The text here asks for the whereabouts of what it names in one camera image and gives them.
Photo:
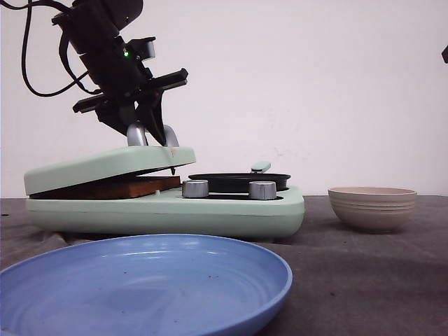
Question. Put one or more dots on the beige ribbed bowl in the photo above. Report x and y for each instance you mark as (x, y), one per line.
(372, 209)

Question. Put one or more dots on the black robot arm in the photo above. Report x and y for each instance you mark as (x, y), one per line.
(129, 92)

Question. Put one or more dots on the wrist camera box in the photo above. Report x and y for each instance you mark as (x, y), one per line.
(141, 48)

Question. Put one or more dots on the mint green hinged lid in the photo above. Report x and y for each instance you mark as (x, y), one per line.
(135, 158)

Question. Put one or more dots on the blue round plate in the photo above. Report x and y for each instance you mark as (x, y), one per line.
(161, 284)

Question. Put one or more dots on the silver control knob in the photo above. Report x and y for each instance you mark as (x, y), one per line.
(262, 190)
(195, 189)

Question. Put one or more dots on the black round frying pan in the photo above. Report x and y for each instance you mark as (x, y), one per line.
(239, 182)

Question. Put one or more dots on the mint green breakfast maker base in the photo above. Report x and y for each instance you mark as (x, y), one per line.
(168, 212)

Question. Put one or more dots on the right silver control knob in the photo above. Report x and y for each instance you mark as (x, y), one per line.
(262, 190)

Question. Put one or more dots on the white bread slice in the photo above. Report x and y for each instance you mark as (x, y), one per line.
(111, 188)

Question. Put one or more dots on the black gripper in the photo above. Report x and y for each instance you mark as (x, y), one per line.
(445, 55)
(128, 90)

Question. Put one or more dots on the left silver control knob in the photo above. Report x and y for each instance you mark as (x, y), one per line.
(195, 189)

